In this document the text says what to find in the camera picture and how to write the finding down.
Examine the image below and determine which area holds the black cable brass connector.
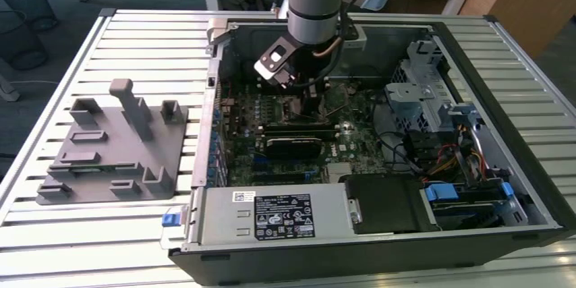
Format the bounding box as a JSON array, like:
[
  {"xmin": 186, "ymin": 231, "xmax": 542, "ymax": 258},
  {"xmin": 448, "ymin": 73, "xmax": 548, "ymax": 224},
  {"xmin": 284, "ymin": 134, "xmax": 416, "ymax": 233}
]
[{"xmin": 312, "ymin": 0, "xmax": 361, "ymax": 59}]

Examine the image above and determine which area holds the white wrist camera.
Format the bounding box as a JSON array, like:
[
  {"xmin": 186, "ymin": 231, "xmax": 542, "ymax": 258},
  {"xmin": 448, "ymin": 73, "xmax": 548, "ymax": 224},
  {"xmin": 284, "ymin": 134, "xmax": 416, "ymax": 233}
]
[{"xmin": 253, "ymin": 36, "xmax": 298, "ymax": 82}]

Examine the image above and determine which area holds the silver metal drive cage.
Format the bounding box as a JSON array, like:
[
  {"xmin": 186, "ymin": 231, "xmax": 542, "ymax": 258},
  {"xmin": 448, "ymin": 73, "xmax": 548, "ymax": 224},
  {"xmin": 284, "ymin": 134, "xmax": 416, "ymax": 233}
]
[{"xmin": 382, "ymin": 40, "xmax": 458, "ymax": 134}]

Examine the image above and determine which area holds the blue disk carrier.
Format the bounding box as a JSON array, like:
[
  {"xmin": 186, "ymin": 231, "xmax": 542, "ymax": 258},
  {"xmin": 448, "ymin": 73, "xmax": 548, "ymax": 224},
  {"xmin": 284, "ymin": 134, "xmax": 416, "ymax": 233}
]
[{"xmin": 424, "ymin": 183, "xmax": 458, "ymax": 205}]

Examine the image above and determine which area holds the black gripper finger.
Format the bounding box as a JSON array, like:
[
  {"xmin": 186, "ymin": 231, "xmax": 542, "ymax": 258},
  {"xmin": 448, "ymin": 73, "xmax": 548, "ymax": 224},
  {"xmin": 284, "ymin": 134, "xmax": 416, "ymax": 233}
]
[{"xmin": 305, "ymin": 84, "xmax": 322, "ymax": 121}]

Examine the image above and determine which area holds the black PC case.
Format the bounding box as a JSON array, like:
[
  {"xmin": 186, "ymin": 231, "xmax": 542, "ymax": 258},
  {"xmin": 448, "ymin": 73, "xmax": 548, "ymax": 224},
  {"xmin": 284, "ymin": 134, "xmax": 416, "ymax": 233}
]
[{"xmin": 158, "ymin": 16, "xmax": 570, "ymax": 286}]

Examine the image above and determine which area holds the wire locking lever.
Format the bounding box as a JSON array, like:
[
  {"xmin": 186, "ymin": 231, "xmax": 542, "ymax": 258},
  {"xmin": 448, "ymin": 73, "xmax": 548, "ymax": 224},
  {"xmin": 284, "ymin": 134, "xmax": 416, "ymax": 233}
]
[{"xmin": 324, "ymin": 100, "xmax": 353, "ymax": 117}]

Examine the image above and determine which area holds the grey parts rack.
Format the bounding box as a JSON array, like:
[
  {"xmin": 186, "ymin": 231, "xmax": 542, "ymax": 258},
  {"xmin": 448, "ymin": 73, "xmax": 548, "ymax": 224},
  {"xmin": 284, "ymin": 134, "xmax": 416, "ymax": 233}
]
[{"xmin": 36, "ymin": 78, "xmax": 189, "ymax": 205}]

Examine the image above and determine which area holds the black camera cable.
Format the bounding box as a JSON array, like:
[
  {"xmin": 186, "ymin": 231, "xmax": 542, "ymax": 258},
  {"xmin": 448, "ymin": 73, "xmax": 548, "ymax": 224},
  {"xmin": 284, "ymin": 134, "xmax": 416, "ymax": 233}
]
[{"xmin": 286, "ymin": 11, "xmax": 350, "ymax": 89}]

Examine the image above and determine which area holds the yellow orange wire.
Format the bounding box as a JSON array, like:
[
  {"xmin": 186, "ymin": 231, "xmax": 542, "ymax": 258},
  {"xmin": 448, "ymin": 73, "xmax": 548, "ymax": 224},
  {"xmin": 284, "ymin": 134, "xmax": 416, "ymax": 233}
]
[{"xmin": 426, "ymin": 152, "xmax": 480, "ymax": 174}]

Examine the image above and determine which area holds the black plastic shroud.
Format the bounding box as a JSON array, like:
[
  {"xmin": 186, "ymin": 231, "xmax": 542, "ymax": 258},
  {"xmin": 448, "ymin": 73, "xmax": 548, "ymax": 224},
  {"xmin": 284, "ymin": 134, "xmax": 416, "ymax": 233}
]
[{"xmin": 337, "ymin": 173, "xmax": 441, "ymax": 235}]

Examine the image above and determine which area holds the CPU socket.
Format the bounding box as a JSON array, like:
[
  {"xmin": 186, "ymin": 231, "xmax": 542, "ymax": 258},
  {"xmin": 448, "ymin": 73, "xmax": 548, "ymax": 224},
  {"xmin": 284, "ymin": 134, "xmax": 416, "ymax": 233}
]
[{"xmin": 278, "ymin": 94, "xmax": 328, "ymax": 125}]

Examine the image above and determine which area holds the black waste bin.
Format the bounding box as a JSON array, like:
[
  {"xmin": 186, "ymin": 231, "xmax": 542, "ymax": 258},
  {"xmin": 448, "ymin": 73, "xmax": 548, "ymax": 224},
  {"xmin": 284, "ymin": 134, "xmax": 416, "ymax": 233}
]
[{"xmin": 0, "ymin": 0, "xmax": 60, "ymax": 70}]

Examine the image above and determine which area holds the black RAM slot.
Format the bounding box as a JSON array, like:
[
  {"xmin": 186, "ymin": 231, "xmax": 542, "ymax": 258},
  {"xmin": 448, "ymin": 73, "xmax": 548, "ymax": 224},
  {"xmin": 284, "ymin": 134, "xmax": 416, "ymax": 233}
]
[
  {"xmin": 256, "ymin": 82, "xmax": 330, "ymax": 87},
  {"xmin": 261, "ymin": 134, "xmax": 337, "ymax": 140},
  {"xmin": 261, "ymin": 131, "xmax": 337, "ymax": 136},
  {"xmin": 256, "ymin": 90, "xmax": 330, "ymax": 95},
  {"xmin": 256, "ymin": 86, "xmax": 330, "ymax": 91},
  {"xmin": 261, "ymin": 124, "xmax": 337, "ymax": 129},
  {"xmin": 261, "ymin": 127, "xmax": 337, "ymax": 132}
]

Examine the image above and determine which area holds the red wire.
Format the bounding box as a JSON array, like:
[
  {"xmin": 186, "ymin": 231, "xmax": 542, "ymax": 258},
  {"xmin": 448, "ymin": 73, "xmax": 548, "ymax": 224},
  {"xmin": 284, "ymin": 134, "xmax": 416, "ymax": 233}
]
[{"xmin": 440, "ymin": 144, "xmax": 489, "ymax": 176}]

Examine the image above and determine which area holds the green motherboard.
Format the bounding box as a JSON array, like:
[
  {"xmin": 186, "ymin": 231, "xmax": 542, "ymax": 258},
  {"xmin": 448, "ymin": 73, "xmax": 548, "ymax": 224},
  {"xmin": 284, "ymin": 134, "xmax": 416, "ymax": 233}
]
[{"xmin": 217, "ymin": 77, "xmax": 408, "ymax": 188}]

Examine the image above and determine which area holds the silver disk bay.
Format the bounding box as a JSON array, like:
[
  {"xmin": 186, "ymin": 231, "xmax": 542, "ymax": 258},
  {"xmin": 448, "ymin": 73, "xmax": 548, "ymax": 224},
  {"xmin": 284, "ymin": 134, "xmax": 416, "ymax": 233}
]
[{"xmin": 420, "ymin": 166, "xmax": 541, "ymax": 233}]

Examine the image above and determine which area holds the grey plastic bracket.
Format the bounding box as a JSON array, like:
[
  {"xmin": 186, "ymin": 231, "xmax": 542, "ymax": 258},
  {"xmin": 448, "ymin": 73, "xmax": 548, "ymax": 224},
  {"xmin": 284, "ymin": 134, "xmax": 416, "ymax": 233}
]
[{"xmin": 438, "ymin": 101, "xmax": 478, "ymax": 134}]

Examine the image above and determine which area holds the silver power supply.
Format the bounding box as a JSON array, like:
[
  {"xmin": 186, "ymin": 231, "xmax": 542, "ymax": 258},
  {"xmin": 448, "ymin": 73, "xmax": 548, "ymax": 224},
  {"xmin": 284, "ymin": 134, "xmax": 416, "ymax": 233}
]
[{"xmin": 181, "ymin": 185, "xmax": 357, "ymax": 246}]

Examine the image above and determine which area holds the grey furniture leg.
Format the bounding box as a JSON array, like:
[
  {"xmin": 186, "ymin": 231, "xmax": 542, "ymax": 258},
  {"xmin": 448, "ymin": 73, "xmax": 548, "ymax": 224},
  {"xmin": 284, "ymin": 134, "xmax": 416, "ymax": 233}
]
[{"xmin": 0, "ymin": 58, "xmax": 21, "ymax": 103}]

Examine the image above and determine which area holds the thick dark grey cable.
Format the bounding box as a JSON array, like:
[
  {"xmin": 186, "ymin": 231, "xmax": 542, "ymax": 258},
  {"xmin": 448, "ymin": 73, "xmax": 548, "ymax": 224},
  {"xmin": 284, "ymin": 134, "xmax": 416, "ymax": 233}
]
[{"xmin": 376, "ymin": 129, "xmax": 426, "ymax": 176}]

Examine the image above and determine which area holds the silver chipset heatsink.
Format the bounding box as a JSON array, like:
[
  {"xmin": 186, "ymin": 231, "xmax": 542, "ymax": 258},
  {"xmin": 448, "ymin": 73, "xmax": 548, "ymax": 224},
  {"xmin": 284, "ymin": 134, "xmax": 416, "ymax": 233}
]
[{"xmin": 326, "ymin": 163, "xmax": 353, "ymax": 178}]

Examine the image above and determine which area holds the black graphics card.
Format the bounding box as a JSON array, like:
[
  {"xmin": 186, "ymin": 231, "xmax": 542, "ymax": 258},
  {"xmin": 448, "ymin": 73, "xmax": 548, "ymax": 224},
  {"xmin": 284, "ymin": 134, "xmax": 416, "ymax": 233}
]
[{"xmin": 264, "ymin": 136, "xmax": 324, "ymax": 161}]

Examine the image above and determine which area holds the blue case latch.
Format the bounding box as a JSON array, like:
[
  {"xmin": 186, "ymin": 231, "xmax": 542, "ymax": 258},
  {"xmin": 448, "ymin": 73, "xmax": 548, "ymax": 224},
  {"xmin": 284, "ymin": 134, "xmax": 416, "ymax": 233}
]
[{"xmin": 160, "ymin": 212, "xmax": 181, "ymax": 229}]

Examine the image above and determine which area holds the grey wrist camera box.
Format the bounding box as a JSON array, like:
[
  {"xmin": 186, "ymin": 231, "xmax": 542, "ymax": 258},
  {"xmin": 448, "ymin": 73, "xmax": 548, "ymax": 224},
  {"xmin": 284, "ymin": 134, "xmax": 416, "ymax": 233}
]
[{"xmin": 340, "ymin": 24, "xmax": 366, "ymax": 50}]

